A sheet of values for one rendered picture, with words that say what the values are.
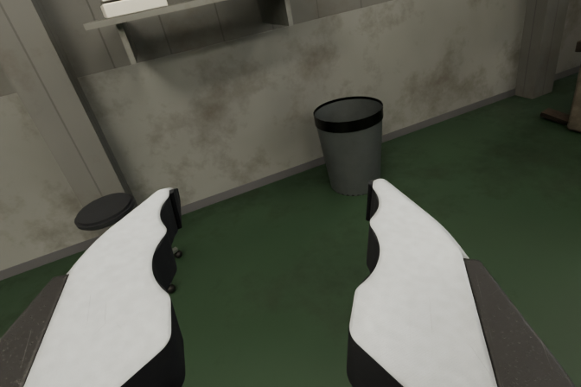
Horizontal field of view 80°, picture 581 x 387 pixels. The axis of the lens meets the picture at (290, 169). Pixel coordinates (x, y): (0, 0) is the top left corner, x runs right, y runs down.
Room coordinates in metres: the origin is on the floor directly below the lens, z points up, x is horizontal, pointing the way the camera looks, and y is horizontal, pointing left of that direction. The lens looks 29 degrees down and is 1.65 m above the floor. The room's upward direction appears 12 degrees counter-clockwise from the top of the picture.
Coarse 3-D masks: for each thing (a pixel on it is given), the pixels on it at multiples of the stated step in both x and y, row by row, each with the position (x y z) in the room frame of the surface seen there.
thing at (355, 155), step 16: (320, 112) 2.73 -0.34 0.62; (336, 112) 2.81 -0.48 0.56; (352, 112) 2.79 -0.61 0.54; (368, 112) 2.71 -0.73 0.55; (320, 128) 2.45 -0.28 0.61; (336, 128) 2.33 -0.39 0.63; (352, 128) 2.29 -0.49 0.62; (368, 128) 2.31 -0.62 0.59; (336, 144) 2.35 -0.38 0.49; (352, 144) 2.31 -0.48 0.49; (368, 144) 2.32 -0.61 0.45; (336, 160) 2.38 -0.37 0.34; (352, 160) 2.32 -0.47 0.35; (368, 160) 2.33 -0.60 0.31; (336, 176) 2.41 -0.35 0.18; (352, 176) 2.34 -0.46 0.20; (368, 176) 2.34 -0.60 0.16; (336, 192) 2.45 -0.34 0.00; (352, 192) 2.35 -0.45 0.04
